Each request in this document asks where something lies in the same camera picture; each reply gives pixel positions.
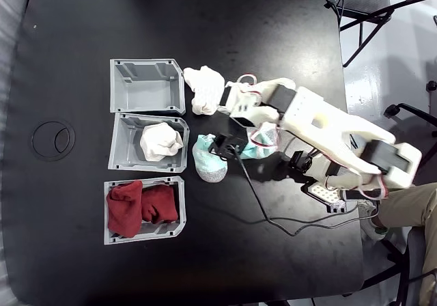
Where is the white sock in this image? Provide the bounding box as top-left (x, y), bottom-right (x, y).
top-left (183, 66), bottom-right (226, 116)
top-left (139, 122), bottom-right (184, 162)

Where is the teal and grey sock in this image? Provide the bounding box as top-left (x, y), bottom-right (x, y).
top-left (238, 121), bottom-right (279, 160)
top-left (192, 133), bottom-right (229, 183)

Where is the dark red sock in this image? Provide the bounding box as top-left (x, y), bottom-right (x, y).
top-left (106, 180), bottom-right (144, 238)
top-left (141, 185), bottom-right (178, 224)

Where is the grey plastic bin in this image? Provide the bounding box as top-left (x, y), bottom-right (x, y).
top-left (103, 175), bottom-right (187, 246)
top-left (109, 58), bottom-right (186, 113)
top-left (107, 113), bottom-right (191, 173)

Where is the person's shoe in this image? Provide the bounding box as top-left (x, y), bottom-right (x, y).
top-left (358, 199), bottom-right (389, 242)

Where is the person's leg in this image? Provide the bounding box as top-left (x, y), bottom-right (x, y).
top-left (371, 182), bottom-right (437, 306)

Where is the red and white wire loop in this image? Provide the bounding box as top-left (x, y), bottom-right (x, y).
top-left (237, 74), bottom-right (262, 97)

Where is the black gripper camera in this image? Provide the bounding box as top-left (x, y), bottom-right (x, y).
top-left (207, 133), bottom-right (247, 157)

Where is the black table-level camera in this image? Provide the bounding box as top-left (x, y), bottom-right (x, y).
top-left (289, 151), bottom-right (313, 173)

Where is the black camera cable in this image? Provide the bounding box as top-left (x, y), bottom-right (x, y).
top-left (231, 145), bottom-right (363, 237)

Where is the round table cable grommet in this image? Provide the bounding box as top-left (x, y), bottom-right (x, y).
top-left (31, 121), bottom-right (75, 163)

